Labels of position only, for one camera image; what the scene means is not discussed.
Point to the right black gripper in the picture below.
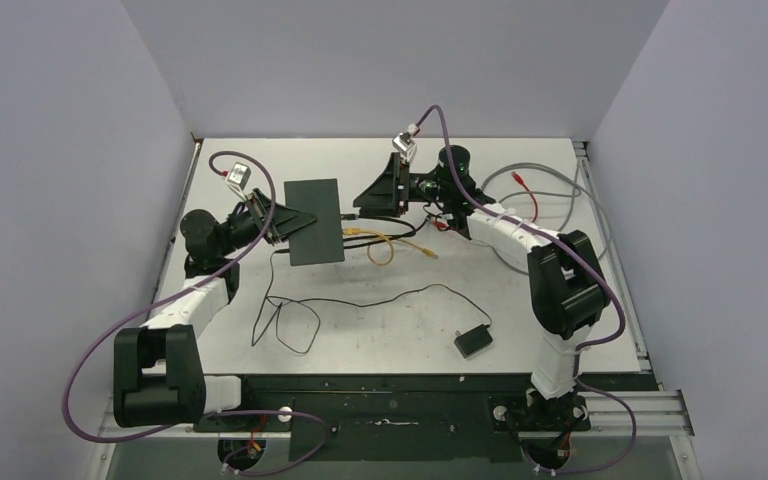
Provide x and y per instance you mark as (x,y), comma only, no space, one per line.
(383,198)

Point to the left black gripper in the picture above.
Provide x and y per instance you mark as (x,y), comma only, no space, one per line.
(284,220)

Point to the black network switch box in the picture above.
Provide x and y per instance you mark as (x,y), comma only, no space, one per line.
(321,241)

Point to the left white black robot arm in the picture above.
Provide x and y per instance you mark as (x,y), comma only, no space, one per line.
(158,376)

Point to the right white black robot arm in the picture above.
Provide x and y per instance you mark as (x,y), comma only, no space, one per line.
(563,270)

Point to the black power adapter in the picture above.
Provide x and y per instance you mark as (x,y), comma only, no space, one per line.
(473,341)

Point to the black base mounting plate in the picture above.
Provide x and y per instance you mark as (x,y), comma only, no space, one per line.
(316,398)

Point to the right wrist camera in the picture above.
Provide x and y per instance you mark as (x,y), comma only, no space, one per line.
(404,144)

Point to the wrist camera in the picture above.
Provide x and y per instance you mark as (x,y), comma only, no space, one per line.
(237,177)
(404,144)

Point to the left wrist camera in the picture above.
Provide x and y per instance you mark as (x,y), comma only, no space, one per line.
(237,177)

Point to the aluminium front rail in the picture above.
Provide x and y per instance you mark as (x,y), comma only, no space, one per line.
(656,413)

